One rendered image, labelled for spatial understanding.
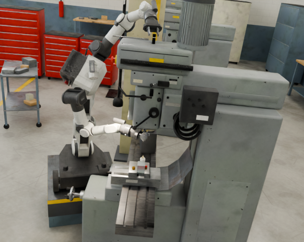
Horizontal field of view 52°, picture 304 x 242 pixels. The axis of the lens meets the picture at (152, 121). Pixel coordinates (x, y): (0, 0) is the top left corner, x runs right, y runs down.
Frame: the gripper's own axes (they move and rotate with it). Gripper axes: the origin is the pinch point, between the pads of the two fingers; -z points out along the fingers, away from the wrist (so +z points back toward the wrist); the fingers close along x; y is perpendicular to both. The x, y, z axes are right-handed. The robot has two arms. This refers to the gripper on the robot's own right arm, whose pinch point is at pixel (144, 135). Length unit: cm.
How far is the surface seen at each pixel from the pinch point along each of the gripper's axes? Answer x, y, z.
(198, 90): -23, -51, -39
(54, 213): -11, 98, 75
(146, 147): 24.1, 23.5, 6.0
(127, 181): -24.1, 26.0, -0.5
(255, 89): 15, -47, -68
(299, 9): 716, -71, -95
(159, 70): -10, -53, -10
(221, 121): -4, -27, -53
